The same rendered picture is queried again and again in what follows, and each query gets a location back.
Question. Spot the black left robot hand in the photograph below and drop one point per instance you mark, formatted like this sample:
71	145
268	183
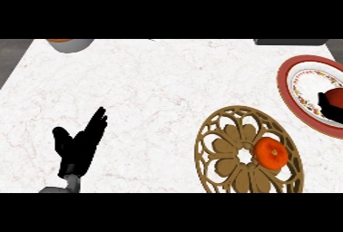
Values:
80	148

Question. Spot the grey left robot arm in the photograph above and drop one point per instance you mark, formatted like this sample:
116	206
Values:
71	184

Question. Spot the brown openwork flower placemat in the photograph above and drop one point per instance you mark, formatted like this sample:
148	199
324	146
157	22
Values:
232	151

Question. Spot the orange bell pepper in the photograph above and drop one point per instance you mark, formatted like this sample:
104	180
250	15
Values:
271	153

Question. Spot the red rimmed floral plate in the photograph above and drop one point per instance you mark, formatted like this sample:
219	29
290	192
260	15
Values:
297	90

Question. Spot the grey bowl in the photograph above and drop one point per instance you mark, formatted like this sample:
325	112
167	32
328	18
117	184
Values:
70	46

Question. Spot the orange food piece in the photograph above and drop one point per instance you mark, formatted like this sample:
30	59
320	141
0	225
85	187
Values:
59	40

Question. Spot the dark grey flat appliance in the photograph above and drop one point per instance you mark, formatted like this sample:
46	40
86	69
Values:
290	42

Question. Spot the red round vegetable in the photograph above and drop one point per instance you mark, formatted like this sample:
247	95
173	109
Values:
336	97

